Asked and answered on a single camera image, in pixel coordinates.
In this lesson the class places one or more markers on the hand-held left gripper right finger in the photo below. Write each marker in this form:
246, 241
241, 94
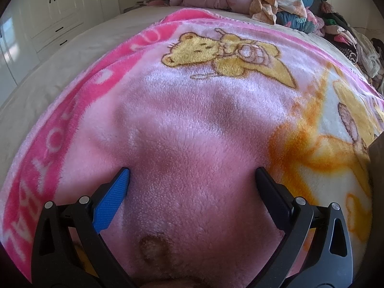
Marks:
271, 196

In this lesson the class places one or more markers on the pink bear printed blanket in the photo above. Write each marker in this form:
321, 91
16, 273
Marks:
195, 156

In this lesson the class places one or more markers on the blue floral quilt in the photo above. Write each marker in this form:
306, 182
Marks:
297, 21

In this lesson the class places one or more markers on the brown cardboard box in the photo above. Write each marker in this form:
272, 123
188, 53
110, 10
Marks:
377, 162

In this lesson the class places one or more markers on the pile of clothes on bed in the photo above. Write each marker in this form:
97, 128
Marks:
75, 45

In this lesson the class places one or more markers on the cream wardrobe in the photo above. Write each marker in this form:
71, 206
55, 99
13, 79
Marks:
75, 0

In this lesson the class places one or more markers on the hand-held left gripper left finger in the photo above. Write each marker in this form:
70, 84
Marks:
112, 199

